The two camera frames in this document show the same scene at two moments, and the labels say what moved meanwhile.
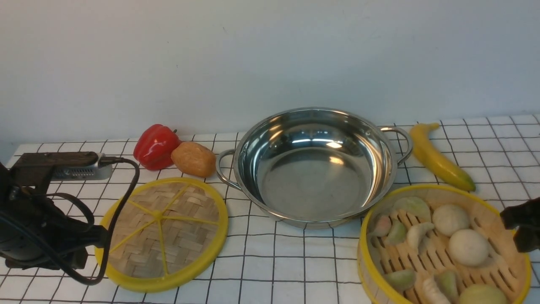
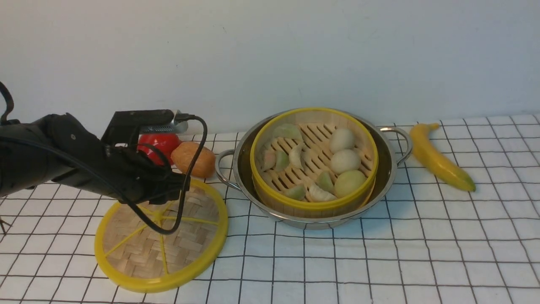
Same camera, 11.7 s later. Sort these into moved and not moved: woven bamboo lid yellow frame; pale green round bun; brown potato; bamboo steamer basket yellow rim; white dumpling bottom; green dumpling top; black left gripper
Moved: white dumpling bottom; black left gripper; bamboo steamer basket yellow rim; pale green round bun; green dumpling top
Not moved: brown potato; woven bamboo lid yellow frame
